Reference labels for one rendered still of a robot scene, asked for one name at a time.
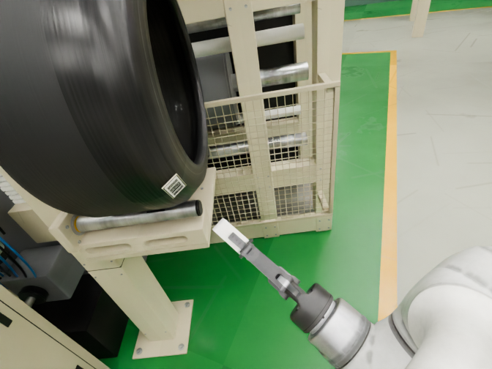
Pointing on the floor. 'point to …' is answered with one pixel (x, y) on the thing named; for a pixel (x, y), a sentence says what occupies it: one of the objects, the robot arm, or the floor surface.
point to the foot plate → (181, 343)
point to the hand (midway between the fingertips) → (231, 236)
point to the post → (121, 280)
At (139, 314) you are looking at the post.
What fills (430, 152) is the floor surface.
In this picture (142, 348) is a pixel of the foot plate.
